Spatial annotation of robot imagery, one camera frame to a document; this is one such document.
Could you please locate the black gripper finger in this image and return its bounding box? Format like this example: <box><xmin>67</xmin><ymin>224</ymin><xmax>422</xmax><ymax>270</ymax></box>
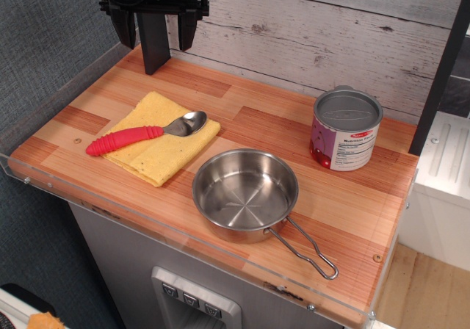
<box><xmin>178</xmin><ymin>11</ymin><xmax>198</xmax><ymax>51</ymax></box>
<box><xmin>110</xmin><ymin>11</ymin><xmax>136</xmax><ymax>49</ymax></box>

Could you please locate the toy cherry can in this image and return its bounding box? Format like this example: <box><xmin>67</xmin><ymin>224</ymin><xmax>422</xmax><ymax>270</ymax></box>
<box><xmin>309</xmin><ymin>85</ymin><xmax>383</xmax><ymax>171</ymax></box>

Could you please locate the dark grey upright post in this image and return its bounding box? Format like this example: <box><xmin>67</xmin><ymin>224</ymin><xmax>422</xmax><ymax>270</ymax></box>
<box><xmin>137</xmin><ymin>13</ymin><xmax>170</xmax><ymax>75</ymax></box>

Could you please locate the white toy sink unit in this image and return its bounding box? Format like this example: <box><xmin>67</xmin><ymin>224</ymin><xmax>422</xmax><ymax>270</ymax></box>
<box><xmin>398</xmin><ymin>112</ymin><xmax>469</xmax><ymax>270</ymax></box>

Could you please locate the small steel saucepan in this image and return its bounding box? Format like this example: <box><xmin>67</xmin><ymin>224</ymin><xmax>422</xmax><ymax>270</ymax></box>
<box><xmin>192</xmin><ymin>148</ymin><xmax>339</xmax><ymax>281</ymax></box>

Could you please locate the silver ice dispenser panel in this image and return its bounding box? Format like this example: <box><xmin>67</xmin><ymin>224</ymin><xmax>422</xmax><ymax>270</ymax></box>
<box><xmin>151</xmin><ymin>266</ymin><xmax>242</xmax><ymax>328</ymax></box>

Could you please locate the red handled metal spoon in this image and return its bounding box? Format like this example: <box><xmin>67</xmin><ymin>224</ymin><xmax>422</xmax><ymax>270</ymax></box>
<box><xmin>85</xmin><ymin>111</ymin><xmax>207</xmax><ymax>156</ymax></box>

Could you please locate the clear acrylic guard rail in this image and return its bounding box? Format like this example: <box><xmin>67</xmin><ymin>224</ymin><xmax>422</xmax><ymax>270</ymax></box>
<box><xmin>1</xmin><ymin>50</ymin><xmax>418</xmax><ymax>328</ymax></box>

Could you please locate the dark right frame post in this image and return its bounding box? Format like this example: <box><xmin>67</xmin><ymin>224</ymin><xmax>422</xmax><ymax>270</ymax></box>
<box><xmin>408</xmin><ymin>0</ymin><xmax>469</xmax><ymax>156</ymax></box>

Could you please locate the grey toy fridge cabinet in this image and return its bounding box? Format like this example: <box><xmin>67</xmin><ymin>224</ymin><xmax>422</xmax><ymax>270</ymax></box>
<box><xmin>71</xmin><ymin>205</ymin><xmax>340</xmax><ymax>328</ymax></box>

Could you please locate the orange object at corner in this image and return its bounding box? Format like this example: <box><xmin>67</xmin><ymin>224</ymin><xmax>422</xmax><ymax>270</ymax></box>
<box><xmin>26</xmin><ymin>312</ymin><xmax>66</xmax><ymax>329</ymax></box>

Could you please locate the yellow folded cloth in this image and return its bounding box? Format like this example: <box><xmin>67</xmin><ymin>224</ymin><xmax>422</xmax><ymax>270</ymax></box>
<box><xmin>104</xmin><ymin>91</ymin><xmax>220</xmax><ymax>187</ymax></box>

